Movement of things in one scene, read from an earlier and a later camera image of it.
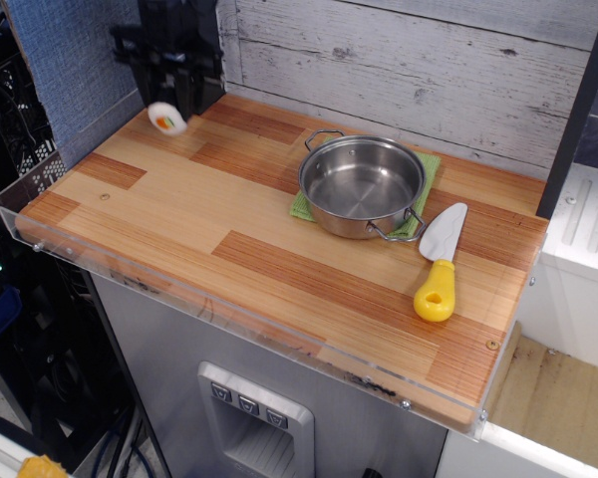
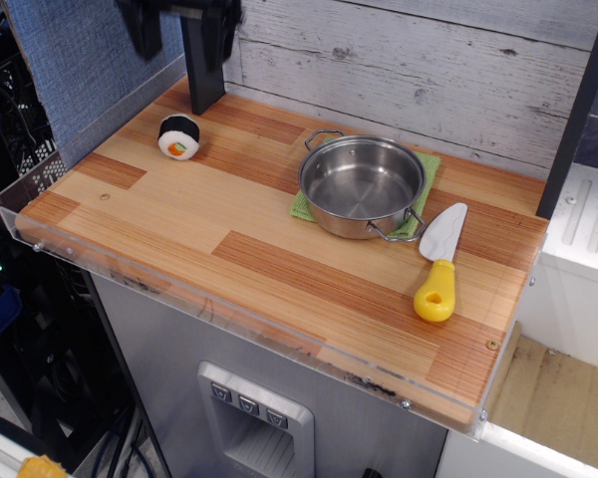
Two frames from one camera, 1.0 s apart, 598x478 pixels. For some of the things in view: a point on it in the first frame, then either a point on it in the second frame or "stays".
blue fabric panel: x=86 y=85 stays
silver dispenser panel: x=255 y=431 stays
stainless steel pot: x=360 y=184 stays
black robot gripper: x=175 y=50 -> x=218 y=18
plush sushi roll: x=166 y=119 -> x=178 y=136
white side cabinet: x=554 y=408 stays
